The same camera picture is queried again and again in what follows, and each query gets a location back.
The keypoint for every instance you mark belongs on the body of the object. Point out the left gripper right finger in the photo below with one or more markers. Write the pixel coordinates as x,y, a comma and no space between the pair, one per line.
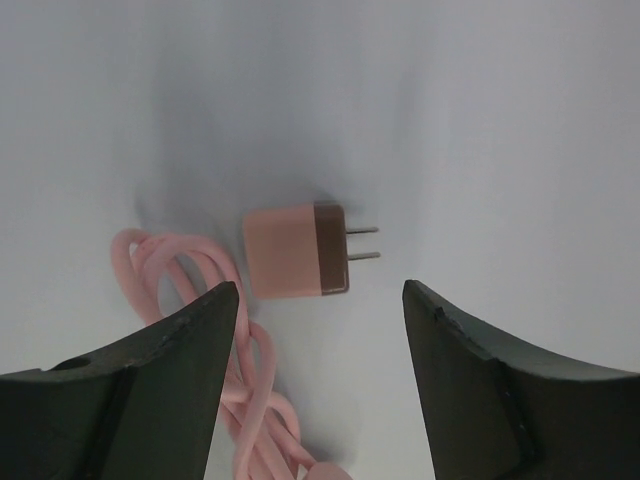
498,407

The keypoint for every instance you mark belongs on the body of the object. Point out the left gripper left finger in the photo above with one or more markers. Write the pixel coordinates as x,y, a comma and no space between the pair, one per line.
143,407

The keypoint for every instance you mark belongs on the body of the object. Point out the pink brown USB charger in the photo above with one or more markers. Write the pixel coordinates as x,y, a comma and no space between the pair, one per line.
300,251

